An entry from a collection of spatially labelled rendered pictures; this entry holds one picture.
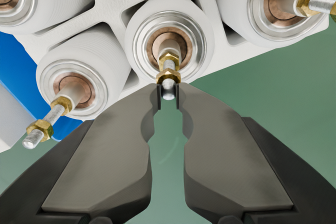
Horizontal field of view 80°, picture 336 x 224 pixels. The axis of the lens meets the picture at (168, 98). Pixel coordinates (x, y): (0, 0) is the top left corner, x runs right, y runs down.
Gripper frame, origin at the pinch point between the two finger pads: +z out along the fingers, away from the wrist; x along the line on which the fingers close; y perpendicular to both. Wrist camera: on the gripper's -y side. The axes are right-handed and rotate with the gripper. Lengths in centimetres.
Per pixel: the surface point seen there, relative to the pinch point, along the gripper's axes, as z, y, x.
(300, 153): 35, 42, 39
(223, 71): 34.8, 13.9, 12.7
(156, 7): 9.8, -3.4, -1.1
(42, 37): 16.8, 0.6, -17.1
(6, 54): 27.7, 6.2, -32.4
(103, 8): 16.8, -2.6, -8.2
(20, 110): 24.4, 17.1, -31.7
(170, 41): 8.7, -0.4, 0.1
